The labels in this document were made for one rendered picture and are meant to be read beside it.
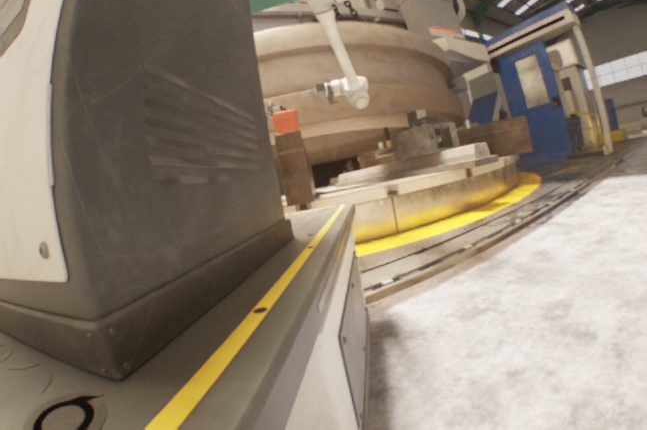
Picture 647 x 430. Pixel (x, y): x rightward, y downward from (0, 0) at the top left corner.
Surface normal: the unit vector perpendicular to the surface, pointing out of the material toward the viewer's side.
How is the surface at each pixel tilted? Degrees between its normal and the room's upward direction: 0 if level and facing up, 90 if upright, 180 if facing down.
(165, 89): 90
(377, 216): 90
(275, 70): 90
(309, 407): 90
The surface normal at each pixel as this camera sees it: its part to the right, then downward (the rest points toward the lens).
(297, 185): 0.02, 0.01
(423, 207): 0.26, -0.04
